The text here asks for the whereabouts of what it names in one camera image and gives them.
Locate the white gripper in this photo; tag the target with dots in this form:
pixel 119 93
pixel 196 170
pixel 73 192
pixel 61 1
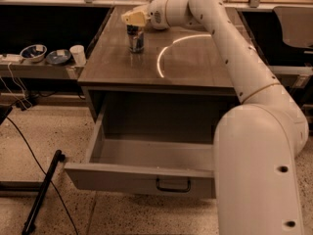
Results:
pixel 156 16

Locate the red bull can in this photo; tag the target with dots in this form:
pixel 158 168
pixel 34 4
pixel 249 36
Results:
pixel 136 38

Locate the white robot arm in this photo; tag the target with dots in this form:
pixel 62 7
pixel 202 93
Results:
pixel 255 143

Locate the open top drawer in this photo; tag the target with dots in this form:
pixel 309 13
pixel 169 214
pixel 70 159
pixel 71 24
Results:
pixel 134 143

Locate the white paper cup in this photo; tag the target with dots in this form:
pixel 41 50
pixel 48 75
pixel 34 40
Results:
pixel 78 54

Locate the blue shallow dish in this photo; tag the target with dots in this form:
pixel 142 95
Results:
pixel 58 57

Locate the blue patterned bowl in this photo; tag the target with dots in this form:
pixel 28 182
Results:
pixel 34 53

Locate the grey side shelf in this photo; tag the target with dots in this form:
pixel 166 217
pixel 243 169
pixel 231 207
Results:
pixel 41 71

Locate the white power strip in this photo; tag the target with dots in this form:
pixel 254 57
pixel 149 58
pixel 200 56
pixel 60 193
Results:
pixel 12 58

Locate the grey chair back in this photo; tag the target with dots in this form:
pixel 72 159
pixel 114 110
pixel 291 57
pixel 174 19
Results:
pixel 297 25

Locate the black floor bar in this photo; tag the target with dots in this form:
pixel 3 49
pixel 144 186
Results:
pixel 29 225

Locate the black drawer handle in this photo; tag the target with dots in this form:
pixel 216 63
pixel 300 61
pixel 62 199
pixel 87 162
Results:
pixel 173 186

